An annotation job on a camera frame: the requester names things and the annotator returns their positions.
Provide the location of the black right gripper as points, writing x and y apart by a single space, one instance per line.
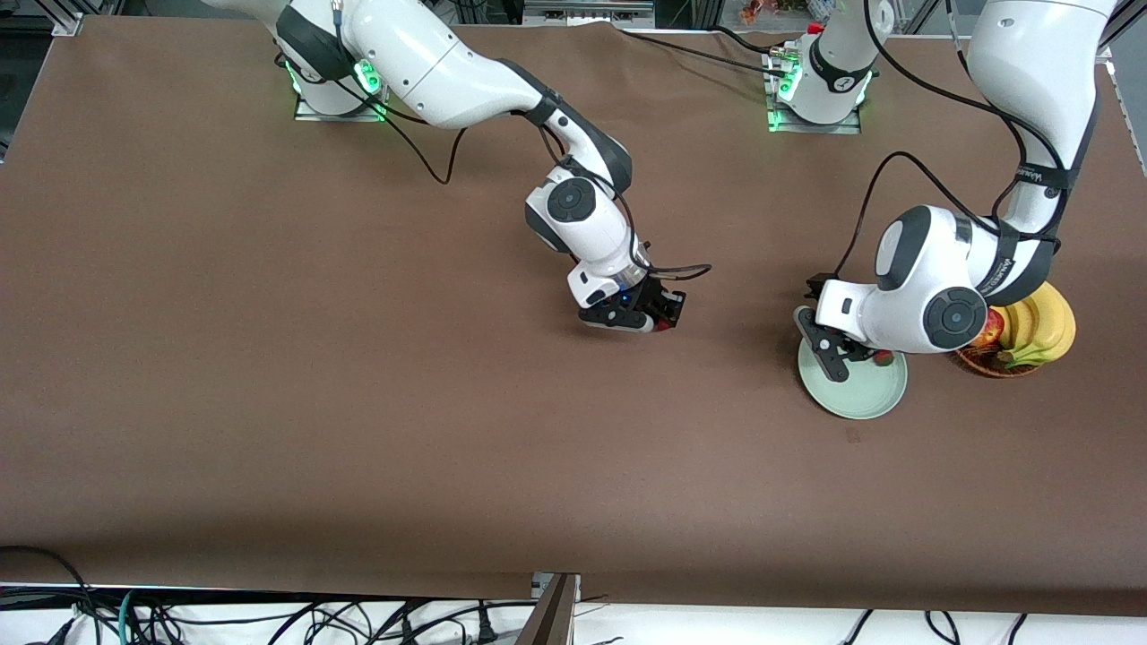
664 303

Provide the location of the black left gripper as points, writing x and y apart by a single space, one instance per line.
816 288

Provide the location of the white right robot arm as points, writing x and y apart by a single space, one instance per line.
421 54

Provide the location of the light green plate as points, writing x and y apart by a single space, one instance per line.
860 394

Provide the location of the red apple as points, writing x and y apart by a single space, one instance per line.
993 330

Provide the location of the brown wicker basket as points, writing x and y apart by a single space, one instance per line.
981 365

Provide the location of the brown table cover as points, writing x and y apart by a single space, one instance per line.
538 466

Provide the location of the yellow banana bunch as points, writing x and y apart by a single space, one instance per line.
1044 327

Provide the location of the orange red toy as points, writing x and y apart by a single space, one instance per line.
757 11

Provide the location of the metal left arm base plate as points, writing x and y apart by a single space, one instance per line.
811 128

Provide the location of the grey metal frame box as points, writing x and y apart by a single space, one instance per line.
587 11

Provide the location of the metal profile bracket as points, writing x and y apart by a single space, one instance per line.
551 618

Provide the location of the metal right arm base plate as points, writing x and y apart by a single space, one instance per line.
323 115

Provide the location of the metal corner bracket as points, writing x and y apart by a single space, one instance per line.
68 23

